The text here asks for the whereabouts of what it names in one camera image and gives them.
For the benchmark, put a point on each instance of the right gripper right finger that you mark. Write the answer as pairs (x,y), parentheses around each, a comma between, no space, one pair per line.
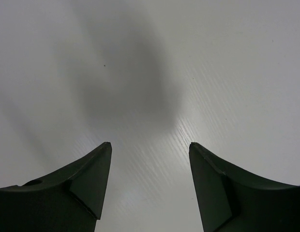
(232,199)

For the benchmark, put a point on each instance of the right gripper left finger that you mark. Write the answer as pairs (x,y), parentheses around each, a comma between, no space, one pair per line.
(69,199)

